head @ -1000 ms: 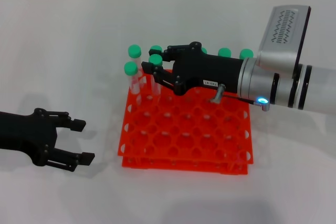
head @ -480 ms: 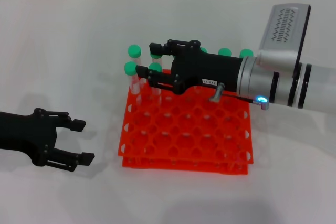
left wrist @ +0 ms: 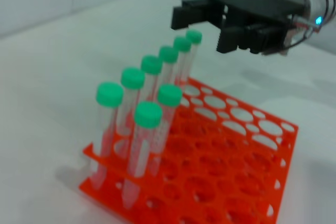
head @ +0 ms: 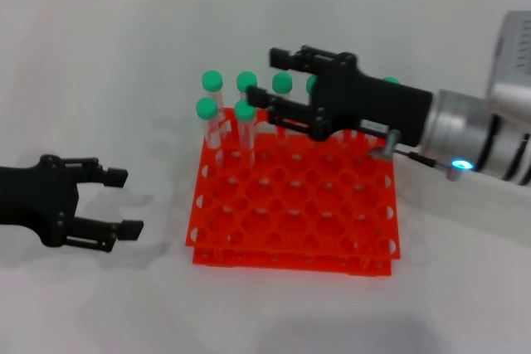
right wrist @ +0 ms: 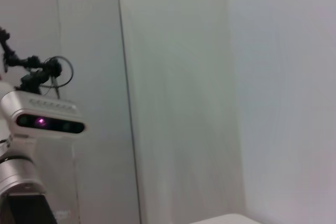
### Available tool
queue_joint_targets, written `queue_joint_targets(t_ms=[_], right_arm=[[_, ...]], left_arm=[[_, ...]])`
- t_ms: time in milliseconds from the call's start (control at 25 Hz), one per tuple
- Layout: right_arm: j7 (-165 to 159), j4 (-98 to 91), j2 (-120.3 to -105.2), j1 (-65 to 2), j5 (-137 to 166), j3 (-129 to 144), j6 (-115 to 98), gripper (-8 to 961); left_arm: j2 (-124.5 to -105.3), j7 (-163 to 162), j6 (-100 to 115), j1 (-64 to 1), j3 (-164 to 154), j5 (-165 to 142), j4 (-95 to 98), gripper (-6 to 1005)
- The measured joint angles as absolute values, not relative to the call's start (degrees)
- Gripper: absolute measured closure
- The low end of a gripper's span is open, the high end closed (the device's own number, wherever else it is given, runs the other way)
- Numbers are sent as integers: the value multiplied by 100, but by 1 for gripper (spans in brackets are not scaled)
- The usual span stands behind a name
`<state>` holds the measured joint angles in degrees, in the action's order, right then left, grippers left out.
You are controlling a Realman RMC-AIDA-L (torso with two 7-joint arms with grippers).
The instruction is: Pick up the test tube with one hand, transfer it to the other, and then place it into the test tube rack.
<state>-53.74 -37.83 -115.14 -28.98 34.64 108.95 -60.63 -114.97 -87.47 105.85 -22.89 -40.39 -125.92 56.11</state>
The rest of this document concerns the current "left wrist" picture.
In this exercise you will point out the orange test tube rack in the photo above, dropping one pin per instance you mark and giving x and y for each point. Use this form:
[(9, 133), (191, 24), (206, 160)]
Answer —
[(223, 161)]

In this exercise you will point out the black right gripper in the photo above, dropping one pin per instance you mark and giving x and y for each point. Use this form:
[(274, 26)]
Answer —
[(262, 16)]

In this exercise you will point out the green-capped clear test tube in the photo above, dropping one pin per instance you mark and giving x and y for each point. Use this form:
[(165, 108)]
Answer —
[(132, 77), (182, 44), (109, 93), (151, 64), (194, 36), (169, 54), (147, 114)]

